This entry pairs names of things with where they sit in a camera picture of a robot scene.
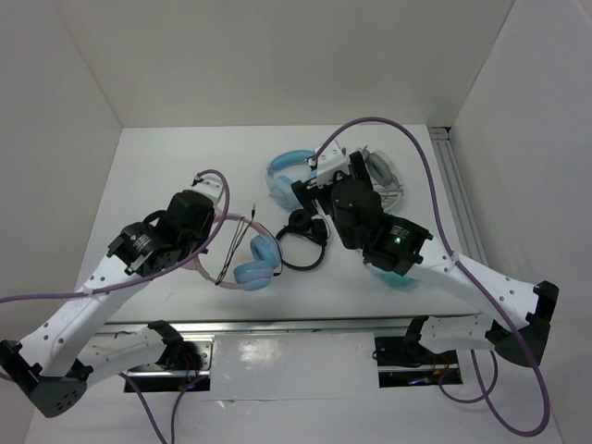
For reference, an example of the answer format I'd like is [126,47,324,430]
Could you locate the light blue over-ear headphones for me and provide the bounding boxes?
[265,150,315,211]

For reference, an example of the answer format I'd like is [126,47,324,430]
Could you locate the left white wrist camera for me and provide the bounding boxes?
[190,174,225,206]

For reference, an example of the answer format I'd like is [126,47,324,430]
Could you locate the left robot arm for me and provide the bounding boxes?
[1,186,223,418]

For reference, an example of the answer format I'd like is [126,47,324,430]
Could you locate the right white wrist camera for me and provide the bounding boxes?
[307,141,349,188]

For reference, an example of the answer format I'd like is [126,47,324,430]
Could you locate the small black on-ear headphones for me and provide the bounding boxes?
[276,209,330,272]

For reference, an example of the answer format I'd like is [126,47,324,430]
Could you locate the black headphone audio cable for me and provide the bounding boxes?
[214,203,284,286]

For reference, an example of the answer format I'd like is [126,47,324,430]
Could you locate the aluminium rail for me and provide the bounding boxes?
[101,314,426,337]
[428,127,488,265]

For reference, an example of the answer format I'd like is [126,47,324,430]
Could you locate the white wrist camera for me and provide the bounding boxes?
[190,174,225,206]
[307,141,349,188]

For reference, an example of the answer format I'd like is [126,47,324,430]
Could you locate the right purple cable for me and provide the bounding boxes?
[306,117,554,438]

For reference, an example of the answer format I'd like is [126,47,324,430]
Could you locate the pink blue cat-ear headphones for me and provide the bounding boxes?
[183,209,283,291]

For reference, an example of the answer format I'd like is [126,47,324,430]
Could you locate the aluminium rail right side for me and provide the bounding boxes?
[428,127,488,265]

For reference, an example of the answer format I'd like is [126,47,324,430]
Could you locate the white teal cat-ear headphones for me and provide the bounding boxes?
[362,214,425,289]

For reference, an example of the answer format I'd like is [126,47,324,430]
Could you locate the white grey gaming headset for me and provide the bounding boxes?
[361,146,404,213]

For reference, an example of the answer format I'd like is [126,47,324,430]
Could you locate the aluminium rail front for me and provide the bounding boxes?
[101,314,426,337]

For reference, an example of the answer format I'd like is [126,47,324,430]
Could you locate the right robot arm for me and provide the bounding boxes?
[291,149,559,367]

